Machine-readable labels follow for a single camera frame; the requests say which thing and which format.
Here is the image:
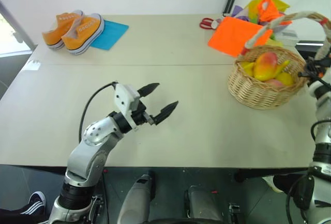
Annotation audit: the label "red yellow mango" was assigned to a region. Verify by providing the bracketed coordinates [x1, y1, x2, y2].
[252, 51, 278, 82]

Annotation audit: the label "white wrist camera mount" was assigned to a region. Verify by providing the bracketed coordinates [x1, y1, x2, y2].
[113, 82, 142, 132]
[309, 80, 327, 98]

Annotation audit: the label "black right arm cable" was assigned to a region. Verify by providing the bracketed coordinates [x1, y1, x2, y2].
[311, 119, 331, 142]

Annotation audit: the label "yellow bag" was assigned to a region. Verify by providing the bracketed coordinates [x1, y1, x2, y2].
[244, 0, 291, 23]

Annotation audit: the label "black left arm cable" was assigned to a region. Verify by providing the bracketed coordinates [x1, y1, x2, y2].
[78, 81, 118, 144]

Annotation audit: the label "red handled scissors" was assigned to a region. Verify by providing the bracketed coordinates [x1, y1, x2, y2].
[199, 17, 223, 31]

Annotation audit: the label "wicker basket with rope handle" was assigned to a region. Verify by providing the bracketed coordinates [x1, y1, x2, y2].
[227, 11, 331, 110]

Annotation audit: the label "orange crumpled bag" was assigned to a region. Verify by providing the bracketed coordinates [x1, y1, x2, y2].
[257, 0, 293, 27]

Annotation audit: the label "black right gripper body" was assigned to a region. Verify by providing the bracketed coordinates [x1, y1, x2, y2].
[311, 55, 331, 86]

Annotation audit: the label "orange canvas sneaker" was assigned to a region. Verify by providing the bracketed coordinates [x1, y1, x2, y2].
[61, 13, 106, 56]
[42, 10, 85, 51]

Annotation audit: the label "orange paper sheet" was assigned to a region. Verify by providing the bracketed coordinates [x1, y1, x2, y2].
[208, 16, 274, 58]

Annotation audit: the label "yellow banana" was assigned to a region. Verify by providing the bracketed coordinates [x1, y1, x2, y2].
[272, 59, 291, 80]

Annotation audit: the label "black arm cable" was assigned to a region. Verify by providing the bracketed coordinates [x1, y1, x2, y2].
[78, 81, 118, 144]
[311, 119, 331, 142]

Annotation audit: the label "grey window frame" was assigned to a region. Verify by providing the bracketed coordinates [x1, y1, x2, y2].
[0, 0, 36, 52]

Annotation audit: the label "grey robot leg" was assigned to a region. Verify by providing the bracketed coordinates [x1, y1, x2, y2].
[116, 173, 156, 224]
[184, 185, 223, 222]

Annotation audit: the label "pink peach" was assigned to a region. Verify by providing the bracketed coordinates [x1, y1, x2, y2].
[265, 79, 284, 87]

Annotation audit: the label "yellow lemon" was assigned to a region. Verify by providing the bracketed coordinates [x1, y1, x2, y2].
[275, 72, 294, 87]

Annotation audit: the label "yellow fruit piece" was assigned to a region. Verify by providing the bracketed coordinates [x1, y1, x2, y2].
[240, 62, 255, 78]

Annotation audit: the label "purple bag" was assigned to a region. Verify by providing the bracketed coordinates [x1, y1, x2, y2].
[231, 5, 252, 22]

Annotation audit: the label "black striped shoe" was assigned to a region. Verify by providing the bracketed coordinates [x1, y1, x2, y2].
[20, 191, 47, 216]

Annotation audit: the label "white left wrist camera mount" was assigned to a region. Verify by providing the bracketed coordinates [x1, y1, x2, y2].
[113, 82, 142, 132]

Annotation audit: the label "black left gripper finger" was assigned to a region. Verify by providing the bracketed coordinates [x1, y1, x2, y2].
[152, 100, 179, 126]
[137, 82, 160, 98]

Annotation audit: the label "blue cloth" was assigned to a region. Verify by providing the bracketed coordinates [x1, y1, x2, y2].
[90, 19, 129, 52]

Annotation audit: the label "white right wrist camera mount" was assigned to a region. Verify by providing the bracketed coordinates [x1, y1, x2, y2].
[309, 80, 327, 98]

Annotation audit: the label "grey right robot leg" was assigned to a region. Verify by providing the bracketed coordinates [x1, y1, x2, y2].
[184, 185, 223, 222]

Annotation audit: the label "grey left robot leg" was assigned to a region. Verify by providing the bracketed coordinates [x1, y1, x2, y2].
[116, 173, 156, 224]

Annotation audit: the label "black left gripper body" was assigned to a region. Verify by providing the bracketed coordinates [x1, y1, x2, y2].
[130, 99, 159, 127]

